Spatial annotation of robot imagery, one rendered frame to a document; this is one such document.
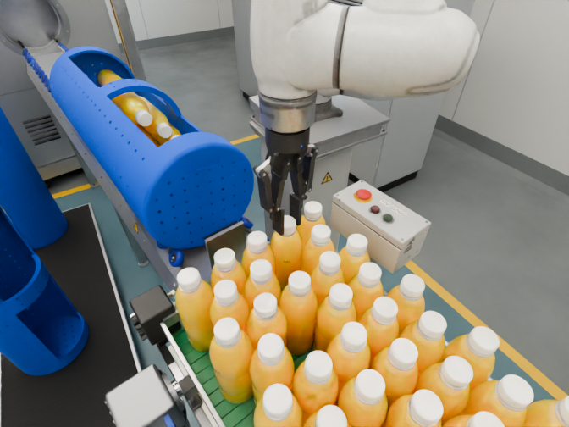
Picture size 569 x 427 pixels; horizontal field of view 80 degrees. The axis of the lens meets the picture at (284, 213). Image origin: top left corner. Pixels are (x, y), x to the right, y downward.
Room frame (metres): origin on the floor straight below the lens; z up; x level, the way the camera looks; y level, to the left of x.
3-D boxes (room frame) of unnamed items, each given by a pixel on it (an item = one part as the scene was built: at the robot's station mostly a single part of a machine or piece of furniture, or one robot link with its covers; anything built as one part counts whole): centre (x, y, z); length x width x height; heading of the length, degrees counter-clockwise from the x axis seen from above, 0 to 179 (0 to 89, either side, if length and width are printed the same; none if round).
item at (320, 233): (0.49, -0.07, 1.11); 0.04 x 0.04 x 0.02
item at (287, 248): (0.52, 0.00, 1.00); 0.07 x 0.07 x 0.20
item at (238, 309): (0.35, 0.10, 1.00); 0.07 x 0.07 x 0.20
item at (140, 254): (1.33, 0.85, 0.31); 0.06 x 0.06 x 0.63; 39
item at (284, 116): (0.52, 0.00, 1.37); 0.09 x 0.09 x 0.06
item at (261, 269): (0.40, 0.04, 1.11); 0.04 x 0.04 x 0.02
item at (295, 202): (0.53, -0.02, 1.14); 0.03 x 0.01 x 0.07; 39
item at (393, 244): (0.58, -0.21, 1.05); 0.20 x 0.10 x 0.10; 39
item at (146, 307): (0.40, 0.27, 0.95); 0.10 x 0.07 x 0.10; 129
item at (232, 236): (0.56, 0.14, 0.99); 0.10 x 0.02 x 0.12; 129
